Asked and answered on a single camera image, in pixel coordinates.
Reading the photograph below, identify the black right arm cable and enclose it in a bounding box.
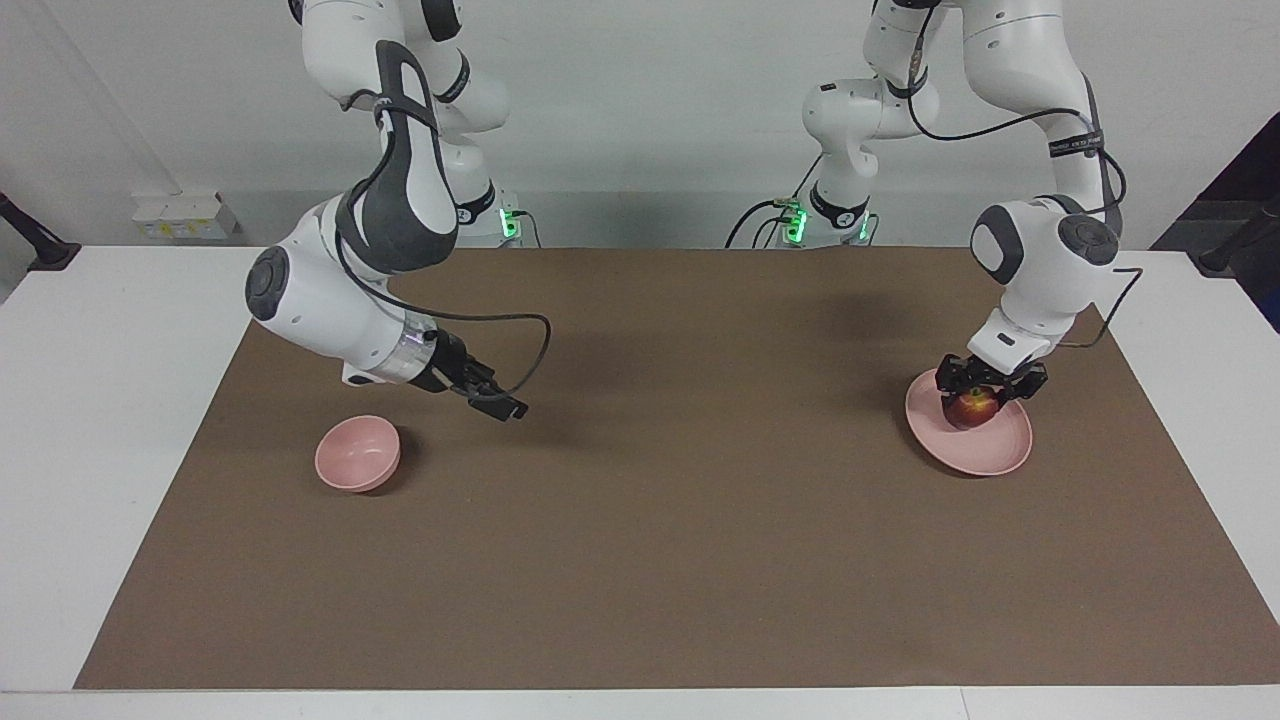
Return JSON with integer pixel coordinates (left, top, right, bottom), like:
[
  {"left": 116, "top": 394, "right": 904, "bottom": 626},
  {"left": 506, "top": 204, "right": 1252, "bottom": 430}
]
[{"left": 335, "top": 90, "right": 554, "bottom": 401}]

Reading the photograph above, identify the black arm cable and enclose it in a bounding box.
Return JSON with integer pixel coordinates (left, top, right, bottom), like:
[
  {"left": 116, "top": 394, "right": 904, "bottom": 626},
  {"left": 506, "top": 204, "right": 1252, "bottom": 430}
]
[
  {"left": 335, "top": 90, "right": 554, "bottom": 401},
  {"left": 905, "top": 40, "right": 1144, "bottom": 349}
]

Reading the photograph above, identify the pink plate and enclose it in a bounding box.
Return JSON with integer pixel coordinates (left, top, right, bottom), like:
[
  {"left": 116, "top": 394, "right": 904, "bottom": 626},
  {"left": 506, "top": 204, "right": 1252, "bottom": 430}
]
[{"left": 904, "top": 368, "right": 1034, "bottom": 478}]

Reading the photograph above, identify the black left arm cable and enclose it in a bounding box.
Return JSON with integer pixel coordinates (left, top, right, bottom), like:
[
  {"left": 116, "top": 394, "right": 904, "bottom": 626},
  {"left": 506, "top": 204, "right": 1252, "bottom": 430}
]
[{"left": 905, "top": 40, "right": 1144, "bottom": 349}]

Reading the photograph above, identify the red apple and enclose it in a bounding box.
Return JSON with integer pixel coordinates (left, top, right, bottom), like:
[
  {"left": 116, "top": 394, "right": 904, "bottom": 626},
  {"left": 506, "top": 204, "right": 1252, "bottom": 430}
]
[{"left": 948, "top": 385, "right": 1003, "bottom": 432}]

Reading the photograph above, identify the black clamp stand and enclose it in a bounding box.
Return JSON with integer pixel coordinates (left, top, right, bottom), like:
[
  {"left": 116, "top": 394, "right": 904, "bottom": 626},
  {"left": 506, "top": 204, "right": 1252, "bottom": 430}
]
[
  {"left": 0, "top": 190, "right": 81, "bottom": 273},
  {"left": 1187, "top": 195, "right": 1280, "bottom": 279}
]

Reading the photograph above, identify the brown table mat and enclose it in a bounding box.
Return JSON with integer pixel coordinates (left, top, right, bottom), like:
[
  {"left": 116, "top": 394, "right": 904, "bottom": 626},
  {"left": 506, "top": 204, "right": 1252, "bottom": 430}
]
[{"left": 73, "top": 245, "right": 1280, "bottom": 691}]

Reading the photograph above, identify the dark background equipment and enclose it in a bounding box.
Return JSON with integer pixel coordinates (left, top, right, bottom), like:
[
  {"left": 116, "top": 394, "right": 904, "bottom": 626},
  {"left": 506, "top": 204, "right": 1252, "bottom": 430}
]
[{"left": 1150, "top": 112, "right": 1280, "bottom": 333}]

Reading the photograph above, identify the pink bowl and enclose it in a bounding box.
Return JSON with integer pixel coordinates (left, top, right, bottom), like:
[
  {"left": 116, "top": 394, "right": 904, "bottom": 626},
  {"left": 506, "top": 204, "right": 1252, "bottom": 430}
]
[{"left": 314, "top": 414, "right": 403, "bottom": 494}]

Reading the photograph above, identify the white power strip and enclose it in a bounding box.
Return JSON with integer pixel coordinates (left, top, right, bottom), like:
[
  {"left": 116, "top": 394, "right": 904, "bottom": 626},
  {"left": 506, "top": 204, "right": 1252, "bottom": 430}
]
[{"left": 132, "top": 193, "right": 241, "bottom": 241}]

